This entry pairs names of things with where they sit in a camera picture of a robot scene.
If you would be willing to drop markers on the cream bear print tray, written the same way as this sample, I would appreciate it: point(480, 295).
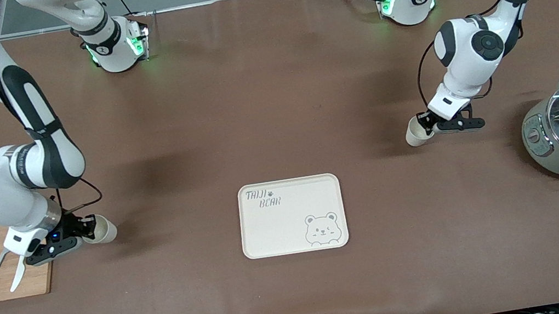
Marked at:
point(289, 222)

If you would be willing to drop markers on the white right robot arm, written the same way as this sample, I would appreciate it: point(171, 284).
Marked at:
point(7, 192)

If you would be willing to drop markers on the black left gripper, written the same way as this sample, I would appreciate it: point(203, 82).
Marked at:
point(425, 121)

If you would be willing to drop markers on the brown table cover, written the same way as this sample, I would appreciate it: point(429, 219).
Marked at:
point(273, 113)

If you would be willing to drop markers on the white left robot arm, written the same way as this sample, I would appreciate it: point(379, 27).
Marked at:
point(469, 56)

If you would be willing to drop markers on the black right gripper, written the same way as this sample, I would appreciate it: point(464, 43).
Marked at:
point(69, 224)

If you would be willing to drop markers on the white plastic knife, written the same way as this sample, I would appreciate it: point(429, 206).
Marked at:
point(17, 276)

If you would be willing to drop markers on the white IKEA cup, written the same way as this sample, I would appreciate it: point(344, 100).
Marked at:
point(105, 230)
point(414, 137)

